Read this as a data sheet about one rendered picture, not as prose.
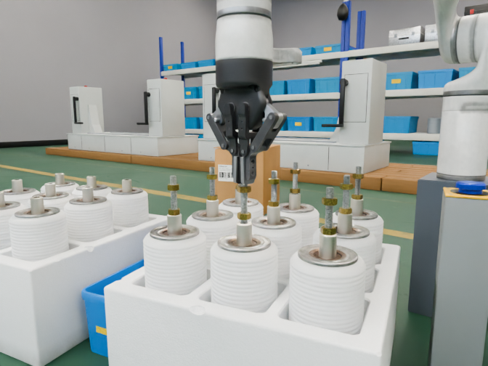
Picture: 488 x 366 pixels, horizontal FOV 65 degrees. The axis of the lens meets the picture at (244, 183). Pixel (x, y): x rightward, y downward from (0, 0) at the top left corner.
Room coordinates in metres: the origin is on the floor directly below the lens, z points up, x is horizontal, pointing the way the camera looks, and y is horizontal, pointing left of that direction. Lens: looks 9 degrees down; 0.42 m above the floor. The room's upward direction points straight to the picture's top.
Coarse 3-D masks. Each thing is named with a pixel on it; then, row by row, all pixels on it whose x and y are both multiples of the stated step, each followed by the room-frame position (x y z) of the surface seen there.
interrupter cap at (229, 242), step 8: (224, 240) 0.52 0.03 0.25; (232, 240) 0.52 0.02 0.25; (256, 240) 0.52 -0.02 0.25; (264, 240) 0.52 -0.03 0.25; (224, 248) 0.49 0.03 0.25; (232, 248) 0.48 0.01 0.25; (240, 248) 0.49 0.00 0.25; (248, 248) 0.49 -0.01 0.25; (256, 248) 0.48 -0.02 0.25; (264, 248) 0.49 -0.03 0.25
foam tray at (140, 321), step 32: (384, 256) 0.65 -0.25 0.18; (128, 288) 0.52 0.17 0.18; (288, 288) 0.52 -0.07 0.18; (384, 288) 0.52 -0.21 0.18; (128, 320) 0.51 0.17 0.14; (160, 320) 0.48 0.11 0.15; (192, 320) 0.46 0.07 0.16; (224, 320) 0.44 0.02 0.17; (256, 320) 0.43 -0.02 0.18; (288, 320) 0.43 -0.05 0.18; (384, 320) 0.43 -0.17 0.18; (128, 352) 0.51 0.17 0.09; (160, 352) 0.48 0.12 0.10; (192, 352) 0.46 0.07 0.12; (224, 352) 0.44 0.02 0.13; (256, 352) 0.42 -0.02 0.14; (288, 352) 0.41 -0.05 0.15; (320, 352) 0.39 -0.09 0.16; (352, 352) 0.38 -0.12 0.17; (384, 352) 0.41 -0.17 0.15
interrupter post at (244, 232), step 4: (240, 224) 0.51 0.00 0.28; (244, 224) 0.51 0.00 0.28; (248, 224) 0.51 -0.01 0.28; (240, 228) 0.51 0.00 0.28; (244, 228) 0.50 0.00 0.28; (248, 228) 0.51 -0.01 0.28; (240, 232) 0.51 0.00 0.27; (244, 232) 0.50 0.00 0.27; (248, 232) 0.51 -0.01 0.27; (240, 236) 0.51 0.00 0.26; (244, 236) 0.50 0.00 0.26; (248, 236) 0.51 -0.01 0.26; (240, 240) 0.51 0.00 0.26; (244, 240) 0.50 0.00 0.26; (248, 240) 0.51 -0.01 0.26; (240, 244) 0.51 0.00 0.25; (244, 244) 0.50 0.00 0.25; (248, 244) 0.51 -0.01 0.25
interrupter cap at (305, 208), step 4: (280, 204) 0.75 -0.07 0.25; (284, 204) 0.76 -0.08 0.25; (288, 204) 0.75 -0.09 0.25; (304, 204) 0.75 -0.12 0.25; (308, 204) 0.75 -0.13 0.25; (280, 208) 0.72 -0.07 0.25; (284, 208) 0.71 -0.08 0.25; (288, 208) 0.73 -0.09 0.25; (300, 208) 0.73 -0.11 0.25; (304, 208) 0.72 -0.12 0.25; (308, 208) 0.72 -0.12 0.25; (312, 208) 0.71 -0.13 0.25; (288, 212) 0.70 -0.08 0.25; (292, 212) 0.69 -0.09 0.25; (296, 212) 0.69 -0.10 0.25; (300, 212) 0.69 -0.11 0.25; (304, 212) 0.69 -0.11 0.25; (308, 212) 0.70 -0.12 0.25
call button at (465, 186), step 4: (456, 184) 0.57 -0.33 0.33; (460, 184) 0.56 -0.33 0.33; (464, 184) 0.56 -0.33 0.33; (468, 184) 0.55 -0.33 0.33; (472, 184) 0.55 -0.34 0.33; (476, 184) 0.55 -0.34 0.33; (480, 184) 0.55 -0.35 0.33; (484, 184) 0.55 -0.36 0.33; (460, 188) 0.56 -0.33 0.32; (464, 188) 0.56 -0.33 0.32; (468, 188) 0.55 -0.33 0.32; (472, 188) 0.55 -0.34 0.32; (476, 188) 0.55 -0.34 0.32; (480, 188) 0.55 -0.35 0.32; (484, 188) 0.55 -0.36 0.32; (464, 192) 0.56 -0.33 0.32; (468, 192) 0.56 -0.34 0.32; (472, 192) 0.55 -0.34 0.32; (476, 192) 0.55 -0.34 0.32; (480, 192) 0.55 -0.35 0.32
